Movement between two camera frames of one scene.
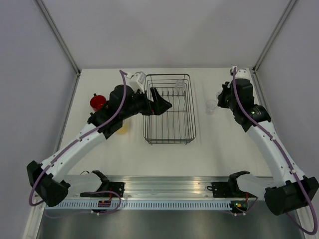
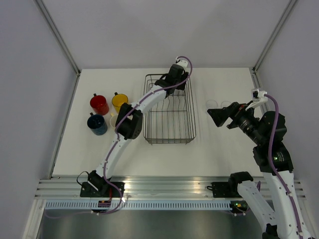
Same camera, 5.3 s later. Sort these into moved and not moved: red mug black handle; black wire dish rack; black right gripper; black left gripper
Moved: black left gripper; black right gripper
Not moved: red mug black handle; black wire dish rack
